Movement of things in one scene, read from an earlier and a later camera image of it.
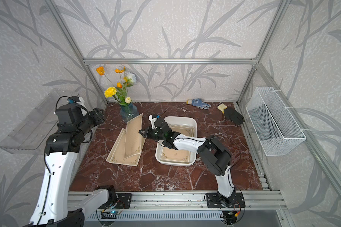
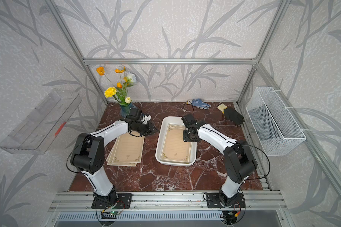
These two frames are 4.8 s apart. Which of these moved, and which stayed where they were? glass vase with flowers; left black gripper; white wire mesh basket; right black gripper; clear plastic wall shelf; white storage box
Moved: right black gripper; left black gripper
Stayed: white storage box; glass vase with flowers; clear plastic wall shelf; white wire mesh basket
